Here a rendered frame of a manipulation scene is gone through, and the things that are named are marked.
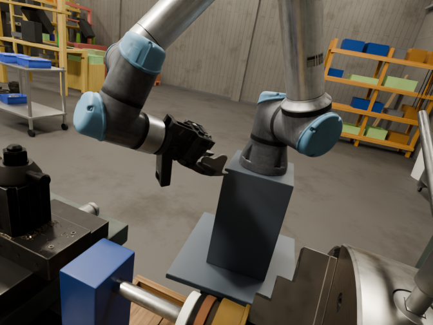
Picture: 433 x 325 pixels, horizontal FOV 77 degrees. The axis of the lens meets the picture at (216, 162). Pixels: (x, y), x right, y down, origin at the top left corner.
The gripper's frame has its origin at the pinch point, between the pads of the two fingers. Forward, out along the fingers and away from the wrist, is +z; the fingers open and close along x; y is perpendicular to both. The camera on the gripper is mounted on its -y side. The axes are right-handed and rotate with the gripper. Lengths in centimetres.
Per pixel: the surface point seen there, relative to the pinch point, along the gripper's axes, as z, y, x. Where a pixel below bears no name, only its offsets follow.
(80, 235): -27.0, -20.6, -7.0
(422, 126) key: -10.5, 30.9, -32.0
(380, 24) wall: 738, 336, 480
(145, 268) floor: 63, -117, 47
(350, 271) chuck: -20.5, 14.8, -40.2
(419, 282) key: -23, 19, -44
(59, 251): -31.0, -21.1, -10.3
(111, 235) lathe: -14.9, -28.8, 0.3
